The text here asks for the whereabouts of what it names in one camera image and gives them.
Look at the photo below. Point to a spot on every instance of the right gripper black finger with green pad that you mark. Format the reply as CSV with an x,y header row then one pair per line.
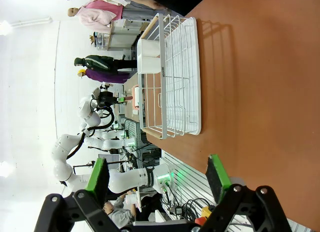
x,y
218,177

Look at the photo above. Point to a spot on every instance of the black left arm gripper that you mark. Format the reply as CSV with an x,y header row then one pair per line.
x,y
106,99

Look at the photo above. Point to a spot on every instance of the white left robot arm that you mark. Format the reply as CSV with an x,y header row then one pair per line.
x,y
130,178

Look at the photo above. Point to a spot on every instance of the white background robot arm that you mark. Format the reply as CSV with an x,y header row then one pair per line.
x,y
112,142

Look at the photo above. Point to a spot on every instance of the yellow red emergency stop button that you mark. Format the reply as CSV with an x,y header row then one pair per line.
x,y
205,214

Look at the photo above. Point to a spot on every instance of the brown background table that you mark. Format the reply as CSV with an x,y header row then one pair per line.
x,y
130,92

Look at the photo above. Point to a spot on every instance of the person in purple top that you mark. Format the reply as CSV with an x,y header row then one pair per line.
x,y
110,76

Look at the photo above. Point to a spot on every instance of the seated person in grey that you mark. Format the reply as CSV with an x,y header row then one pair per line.
x,y
121,212

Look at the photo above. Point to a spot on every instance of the person in dark green jacket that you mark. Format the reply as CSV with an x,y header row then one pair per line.
x,y
100,62

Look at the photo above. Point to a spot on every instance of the white cutlery holder cup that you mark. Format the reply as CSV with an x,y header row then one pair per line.
x,y
148,58

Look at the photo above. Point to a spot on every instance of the white plastic drain tray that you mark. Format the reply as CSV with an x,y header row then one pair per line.
x,y
195,79

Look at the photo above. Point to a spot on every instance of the white background cabinet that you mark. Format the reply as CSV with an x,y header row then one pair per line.
x,y
125,32

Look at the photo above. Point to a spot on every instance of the person in pink top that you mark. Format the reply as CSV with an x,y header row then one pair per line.
x,y
100,14

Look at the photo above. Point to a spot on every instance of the grey slotted base plate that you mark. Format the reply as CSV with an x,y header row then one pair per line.
x,y
190,177

